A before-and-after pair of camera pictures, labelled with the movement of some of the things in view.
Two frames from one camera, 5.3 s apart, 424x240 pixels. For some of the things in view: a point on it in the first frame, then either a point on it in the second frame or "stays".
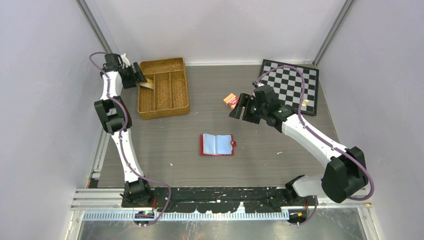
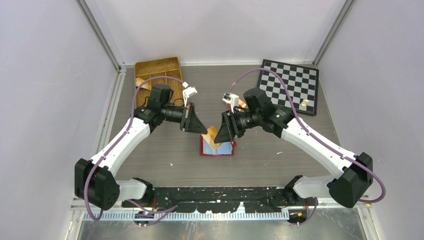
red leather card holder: x=217 y=145 stays
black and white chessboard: x=287 y=83 stays
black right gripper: x=245 y=100 -> x=229 y=128
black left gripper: x=136 y=78 -> x=190 y=122
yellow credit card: x=150 y=83 -> x=210 y=137
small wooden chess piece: x=304 y=103 stays
